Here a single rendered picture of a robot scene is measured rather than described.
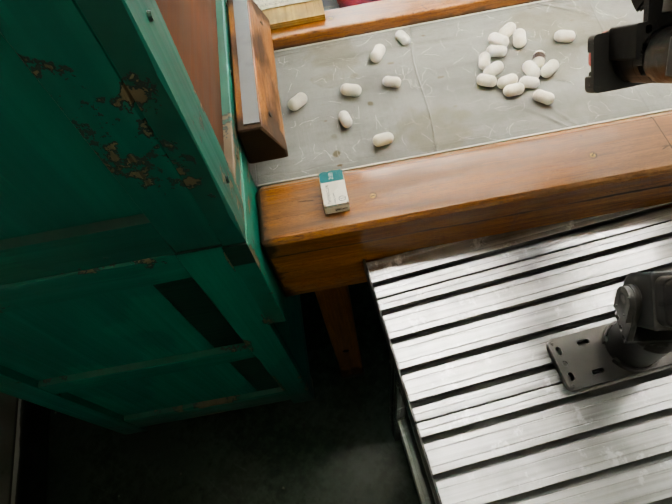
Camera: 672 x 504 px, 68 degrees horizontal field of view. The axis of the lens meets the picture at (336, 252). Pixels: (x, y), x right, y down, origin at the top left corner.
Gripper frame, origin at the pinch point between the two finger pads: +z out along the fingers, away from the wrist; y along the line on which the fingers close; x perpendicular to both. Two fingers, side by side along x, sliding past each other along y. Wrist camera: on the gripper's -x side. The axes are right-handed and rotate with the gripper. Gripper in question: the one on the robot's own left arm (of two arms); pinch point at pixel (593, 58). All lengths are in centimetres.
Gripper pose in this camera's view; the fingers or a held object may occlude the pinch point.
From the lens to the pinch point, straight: 78.8
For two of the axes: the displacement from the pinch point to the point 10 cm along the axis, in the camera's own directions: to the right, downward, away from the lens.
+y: -9.8, 1.8, 0.1
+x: 1.7, 9.2, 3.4
